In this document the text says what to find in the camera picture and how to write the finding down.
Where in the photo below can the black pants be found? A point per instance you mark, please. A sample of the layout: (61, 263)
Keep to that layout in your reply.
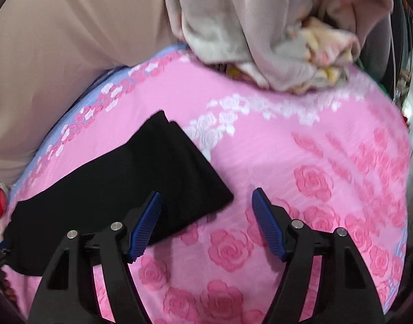
(125, 175)

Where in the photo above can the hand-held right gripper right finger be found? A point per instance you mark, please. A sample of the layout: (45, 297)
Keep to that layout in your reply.
(269, 231)

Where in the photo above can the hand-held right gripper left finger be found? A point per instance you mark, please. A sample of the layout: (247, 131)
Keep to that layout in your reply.
(144, 231)

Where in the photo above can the beige draped cloth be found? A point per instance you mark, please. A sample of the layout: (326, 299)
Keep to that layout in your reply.
(58, 57)

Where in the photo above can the pink rose bed sheet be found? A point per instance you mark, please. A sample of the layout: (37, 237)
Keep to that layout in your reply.
(277, 158)

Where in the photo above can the cream floral fleece blanket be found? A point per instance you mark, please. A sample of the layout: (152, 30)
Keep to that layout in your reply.
(226, 23)

